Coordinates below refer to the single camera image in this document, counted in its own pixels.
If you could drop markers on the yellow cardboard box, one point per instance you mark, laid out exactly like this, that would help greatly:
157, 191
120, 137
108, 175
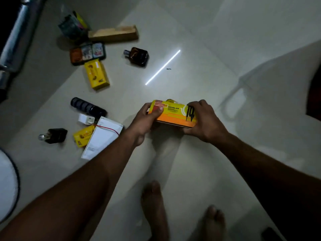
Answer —
96, 74

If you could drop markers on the long brown cardboard box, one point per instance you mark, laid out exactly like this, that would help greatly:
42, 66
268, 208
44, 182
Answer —
114, 34

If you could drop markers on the person's right hand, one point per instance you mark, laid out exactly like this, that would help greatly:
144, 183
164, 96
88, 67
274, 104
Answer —
207, 122

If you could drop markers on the dark brown square perfume bottle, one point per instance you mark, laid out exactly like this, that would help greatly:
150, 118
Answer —
137, 56

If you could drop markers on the person's right fingers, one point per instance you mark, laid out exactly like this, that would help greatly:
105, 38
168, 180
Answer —
198, 105

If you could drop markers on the black perfume bottle silver cap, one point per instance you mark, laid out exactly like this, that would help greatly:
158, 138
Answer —
54, 135

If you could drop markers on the clear bag of colourful items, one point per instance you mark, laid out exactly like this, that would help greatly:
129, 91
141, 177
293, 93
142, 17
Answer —
72, 26

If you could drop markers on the person's left forearm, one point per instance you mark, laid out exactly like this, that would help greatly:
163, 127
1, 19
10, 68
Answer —
67, 198

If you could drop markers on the black cylindrical spray can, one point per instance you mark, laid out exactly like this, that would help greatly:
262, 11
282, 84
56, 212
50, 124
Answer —
87, 107

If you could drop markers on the watercolour paint tray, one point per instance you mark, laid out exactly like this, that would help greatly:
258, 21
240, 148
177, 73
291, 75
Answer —
87, 53

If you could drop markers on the person's left foot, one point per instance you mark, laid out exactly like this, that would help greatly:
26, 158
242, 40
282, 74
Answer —
154, 208

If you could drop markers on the person's left thumb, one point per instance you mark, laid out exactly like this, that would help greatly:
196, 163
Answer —
155, 114

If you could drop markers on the person's right foot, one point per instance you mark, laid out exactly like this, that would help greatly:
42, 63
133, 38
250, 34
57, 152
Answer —
213, 223

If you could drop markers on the shiny metal pole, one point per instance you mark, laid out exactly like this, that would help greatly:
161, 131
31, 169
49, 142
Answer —
15, 40

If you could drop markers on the person's left hand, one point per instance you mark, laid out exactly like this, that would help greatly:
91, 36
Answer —
140, 126

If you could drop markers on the white round object black rim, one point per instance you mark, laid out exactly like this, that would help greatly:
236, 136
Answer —
7, 185

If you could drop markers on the yellow orange geometry tin box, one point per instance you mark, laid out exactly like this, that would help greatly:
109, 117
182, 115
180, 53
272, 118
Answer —
173, 114

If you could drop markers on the person's right forearm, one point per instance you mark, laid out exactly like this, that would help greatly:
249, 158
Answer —
273, 178

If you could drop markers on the white charger adapter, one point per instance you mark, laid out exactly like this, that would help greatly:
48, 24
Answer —
86, 119

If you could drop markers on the person's foot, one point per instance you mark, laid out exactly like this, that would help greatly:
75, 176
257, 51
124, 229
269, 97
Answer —
213, 223
154, 208

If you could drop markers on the white flat carton box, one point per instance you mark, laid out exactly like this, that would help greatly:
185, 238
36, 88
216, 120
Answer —
101, 139

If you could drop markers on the small yellow packet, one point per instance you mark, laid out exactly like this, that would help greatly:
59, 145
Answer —
82, 136

